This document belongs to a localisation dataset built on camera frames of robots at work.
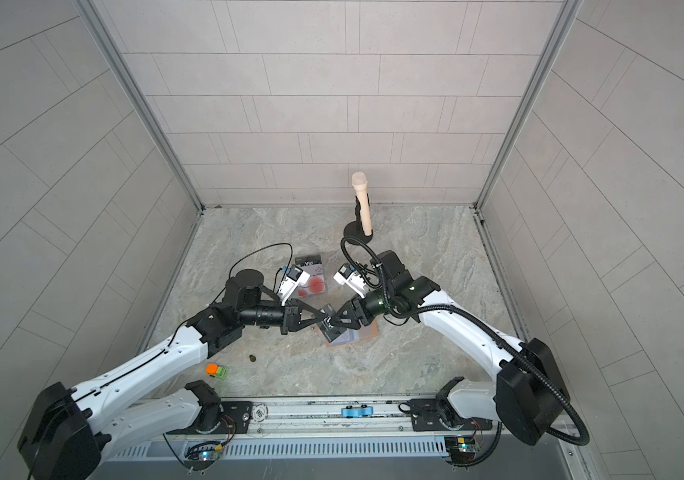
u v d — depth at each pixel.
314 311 0.67
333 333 0.68
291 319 0.61
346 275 0.67
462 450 0.68
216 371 0.75
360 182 0.87
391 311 0.59
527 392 0.39
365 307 0.65
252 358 0.80
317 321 0.67
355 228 1.06
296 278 0.65
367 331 0.83
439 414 0.64
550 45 0.76
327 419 0.72
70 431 0.37
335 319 0.68
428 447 0.68
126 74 0.81
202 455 0.65
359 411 0.71
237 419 0.70
